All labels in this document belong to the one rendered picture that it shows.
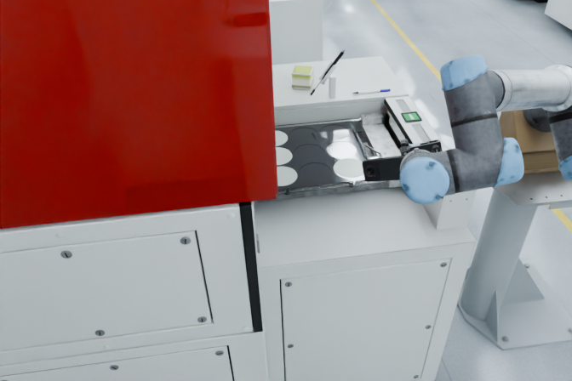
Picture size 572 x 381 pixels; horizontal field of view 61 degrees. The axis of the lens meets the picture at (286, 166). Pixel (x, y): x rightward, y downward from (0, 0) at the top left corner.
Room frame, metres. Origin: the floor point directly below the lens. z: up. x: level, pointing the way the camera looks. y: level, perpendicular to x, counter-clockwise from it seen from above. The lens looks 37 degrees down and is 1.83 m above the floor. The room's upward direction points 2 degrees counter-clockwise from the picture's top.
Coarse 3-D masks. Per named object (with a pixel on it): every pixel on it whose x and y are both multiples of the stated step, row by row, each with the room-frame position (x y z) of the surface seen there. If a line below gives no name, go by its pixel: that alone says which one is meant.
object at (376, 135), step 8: (360, 128) 1.53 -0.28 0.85; (368, 128) 1.49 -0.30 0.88; (376, 128) 1.49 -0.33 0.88; (384, 128) 1.48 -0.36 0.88; (368, 136) 1.44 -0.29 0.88; (376, 136) 1.44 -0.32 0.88; (384, 136) 1.44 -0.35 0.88; (368, 144) 1.43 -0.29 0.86; (376, 144) 1.39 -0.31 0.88; (384, 144) 1.39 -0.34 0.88; (392, 144) 1.39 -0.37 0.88; (392, 184) 1.19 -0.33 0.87
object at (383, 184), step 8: (376, 184) 1.22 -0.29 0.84; (384, 184) 1.22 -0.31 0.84; (296, 192) 1.19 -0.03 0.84; (304, 192) 1.19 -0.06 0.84; (312, 192) 1.19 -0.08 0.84; (320, 192) 1.19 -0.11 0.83; (328, 192) 1.20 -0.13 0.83; (336, 192) 1.20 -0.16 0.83; (344, 192) 1.20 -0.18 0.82; (264, 200) 1.17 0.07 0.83; (272, 200) 1.18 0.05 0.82
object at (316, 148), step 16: (288, 128) 1.47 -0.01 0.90; (304, 128) 1.47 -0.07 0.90; (320, 128) 1.47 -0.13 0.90; (336, 128) 1.47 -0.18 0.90; (288, 144) 1.38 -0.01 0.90; (304, 144) 1.37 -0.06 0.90; (320, 144) 1.37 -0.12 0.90; (336, 144) 1.37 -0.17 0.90; (352, 144) 1.36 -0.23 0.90; (304, 160) 1.28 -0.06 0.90; (320, 160) 1.28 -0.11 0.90; (336, 160) 1.27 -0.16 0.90; (304, 176) 1.20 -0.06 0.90; (320, 176) 1.19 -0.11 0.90; (336, 176) 1.19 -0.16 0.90
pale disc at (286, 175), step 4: (280, 168) 1.24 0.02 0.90; (284, 168) 1.24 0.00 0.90; (288, 168) 1.24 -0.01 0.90; (292, 168) 1.24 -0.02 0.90; (280, 172) 1.22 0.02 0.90; (284, 172) 1.22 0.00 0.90; (288, 172) 1.22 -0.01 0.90; (292, 172) 1.22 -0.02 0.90; (280, 176) 1.20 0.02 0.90; (284, 176) 1.20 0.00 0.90; (288, 176) 1.20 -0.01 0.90; (292, 176) 1.20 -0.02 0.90; (296, 176) 1.20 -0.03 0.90; (280, 180) 1.18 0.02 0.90; (284, 180) 1.18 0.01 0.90; (288, 180) 1.18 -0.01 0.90; (292, 180) 1.18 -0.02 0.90; (280, 184) 1.16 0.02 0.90; (284, 184) 1.16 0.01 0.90; (288, 184) 1.16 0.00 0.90
